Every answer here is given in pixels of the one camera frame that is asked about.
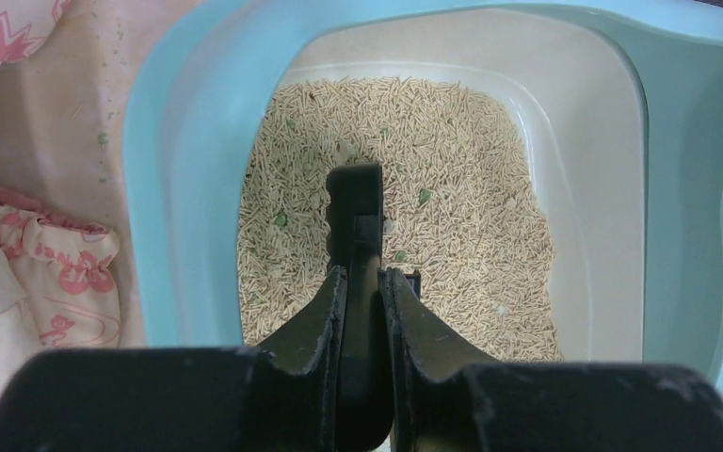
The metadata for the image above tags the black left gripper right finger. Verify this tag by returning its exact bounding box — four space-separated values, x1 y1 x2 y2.
378 269 723 451

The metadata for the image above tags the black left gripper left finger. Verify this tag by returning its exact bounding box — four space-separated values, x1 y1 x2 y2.
0 267 347 451

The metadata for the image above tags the black slotted litter scoop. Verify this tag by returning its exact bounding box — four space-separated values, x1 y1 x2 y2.
326 162 394 451

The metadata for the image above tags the beige cat litter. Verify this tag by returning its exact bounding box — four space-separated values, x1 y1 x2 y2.
237 77 562 362

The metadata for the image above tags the teal plastic litter box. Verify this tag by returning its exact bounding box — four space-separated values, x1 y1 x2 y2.
122 1 723 389

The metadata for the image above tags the cream pink printed cloth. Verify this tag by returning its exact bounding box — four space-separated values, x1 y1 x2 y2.
0 0 122 438

